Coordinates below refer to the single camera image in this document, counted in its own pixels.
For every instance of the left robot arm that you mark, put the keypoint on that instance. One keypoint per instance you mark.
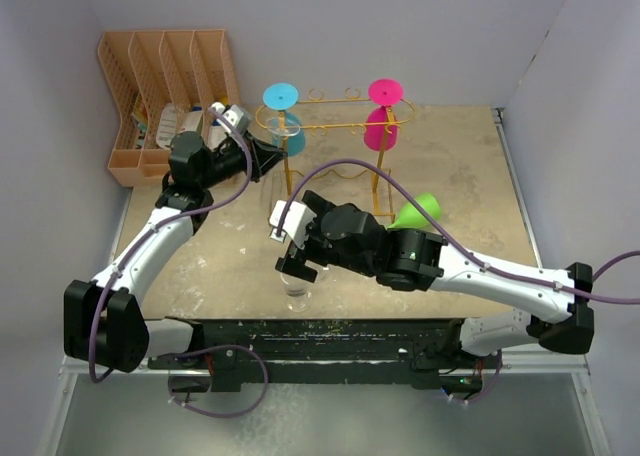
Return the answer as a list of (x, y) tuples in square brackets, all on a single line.
[(103, 321)]

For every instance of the pink plastic wine glass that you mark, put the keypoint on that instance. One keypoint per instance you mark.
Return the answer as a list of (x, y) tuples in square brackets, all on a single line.
[(378, 134)]

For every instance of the green white small box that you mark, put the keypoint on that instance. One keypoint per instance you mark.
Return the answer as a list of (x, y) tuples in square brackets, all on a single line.
[(192, 121)]

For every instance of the gold wire wine glass rack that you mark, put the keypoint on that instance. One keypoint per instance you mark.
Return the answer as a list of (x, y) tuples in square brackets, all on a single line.
[(335, 128)]

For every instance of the clear wine glass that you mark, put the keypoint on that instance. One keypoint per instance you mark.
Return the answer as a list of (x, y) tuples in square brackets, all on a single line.
[(274, 185), (298, 293)]

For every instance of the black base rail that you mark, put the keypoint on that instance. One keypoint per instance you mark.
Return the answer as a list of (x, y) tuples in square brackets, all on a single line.
[(424, 354)]

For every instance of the white oval label card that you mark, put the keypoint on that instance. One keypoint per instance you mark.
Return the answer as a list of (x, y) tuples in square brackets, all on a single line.
[(166, 127)]

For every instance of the green plastic wine glass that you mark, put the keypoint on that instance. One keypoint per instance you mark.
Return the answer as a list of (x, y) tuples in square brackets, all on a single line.
[(409, 217)]

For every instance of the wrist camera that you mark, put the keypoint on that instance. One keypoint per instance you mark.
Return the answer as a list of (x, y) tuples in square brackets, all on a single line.
[(227, 117), (293, 225)]

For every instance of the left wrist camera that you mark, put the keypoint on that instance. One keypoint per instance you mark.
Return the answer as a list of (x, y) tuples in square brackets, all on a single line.
[(227, 117)]

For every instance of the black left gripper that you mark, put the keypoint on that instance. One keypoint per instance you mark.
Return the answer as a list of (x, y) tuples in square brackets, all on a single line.
[(266, 156)]

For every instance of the peach plastic desk organizer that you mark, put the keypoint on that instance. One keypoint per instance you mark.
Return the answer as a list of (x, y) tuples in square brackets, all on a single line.
[(146, 70)]

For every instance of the blue plastic wine glass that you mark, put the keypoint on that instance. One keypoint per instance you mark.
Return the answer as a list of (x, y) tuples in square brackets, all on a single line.
[(281, 97)]

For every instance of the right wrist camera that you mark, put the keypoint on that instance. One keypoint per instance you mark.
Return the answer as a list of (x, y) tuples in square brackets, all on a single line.
[(293, 225)]

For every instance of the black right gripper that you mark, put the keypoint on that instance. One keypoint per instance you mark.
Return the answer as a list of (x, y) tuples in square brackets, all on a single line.
[(294, 262)]

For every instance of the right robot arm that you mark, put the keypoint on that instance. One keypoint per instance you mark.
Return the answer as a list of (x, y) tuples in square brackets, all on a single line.
[(546, 307)]

